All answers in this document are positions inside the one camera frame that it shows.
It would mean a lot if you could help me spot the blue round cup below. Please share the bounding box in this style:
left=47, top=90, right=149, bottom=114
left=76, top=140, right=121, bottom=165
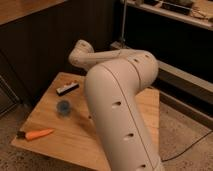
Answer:
left=56, top=100, right=71, bottom=116

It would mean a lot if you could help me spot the wooden counter top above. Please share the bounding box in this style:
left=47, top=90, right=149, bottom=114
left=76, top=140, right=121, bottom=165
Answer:
left=0, top=0, right=66, bottom=25

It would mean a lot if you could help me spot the metal rail base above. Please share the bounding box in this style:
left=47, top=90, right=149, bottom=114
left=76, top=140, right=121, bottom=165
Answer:
left=109, top=41, right=213, bottom=129

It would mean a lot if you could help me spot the orange toy carrot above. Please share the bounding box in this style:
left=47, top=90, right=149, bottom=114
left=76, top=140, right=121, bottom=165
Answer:
left=17, top=129, right=54, bottom=141

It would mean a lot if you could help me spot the black floor cable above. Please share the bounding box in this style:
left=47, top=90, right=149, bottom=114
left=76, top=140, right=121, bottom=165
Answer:
left=161, top=129, right=213, bottom=164

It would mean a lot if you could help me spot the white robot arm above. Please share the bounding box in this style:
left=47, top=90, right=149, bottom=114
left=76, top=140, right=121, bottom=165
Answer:
left=69, top=40, right=164, bottom=171

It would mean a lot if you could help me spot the metal vertical pole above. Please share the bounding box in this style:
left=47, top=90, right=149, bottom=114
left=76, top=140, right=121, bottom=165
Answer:
left=121, top=0, right=127, bottom=47

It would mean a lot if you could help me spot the wooden shelf with clutter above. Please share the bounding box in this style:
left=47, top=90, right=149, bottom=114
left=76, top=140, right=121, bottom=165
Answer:
left=120, top=0, right=213, bottom=31

